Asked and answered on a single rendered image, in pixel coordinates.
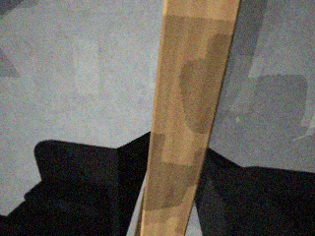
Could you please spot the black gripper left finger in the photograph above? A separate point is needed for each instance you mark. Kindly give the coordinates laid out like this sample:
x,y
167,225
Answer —
x,y
122,170

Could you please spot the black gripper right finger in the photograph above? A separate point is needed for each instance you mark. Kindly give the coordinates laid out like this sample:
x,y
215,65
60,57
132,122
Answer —
x,y
227,192

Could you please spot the brown wooden post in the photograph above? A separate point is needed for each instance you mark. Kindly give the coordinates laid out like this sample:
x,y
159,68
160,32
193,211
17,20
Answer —
x,y
139,216

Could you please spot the wooden plank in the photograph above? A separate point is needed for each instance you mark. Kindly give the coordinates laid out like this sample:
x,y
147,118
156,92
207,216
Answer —
x,y
194,49

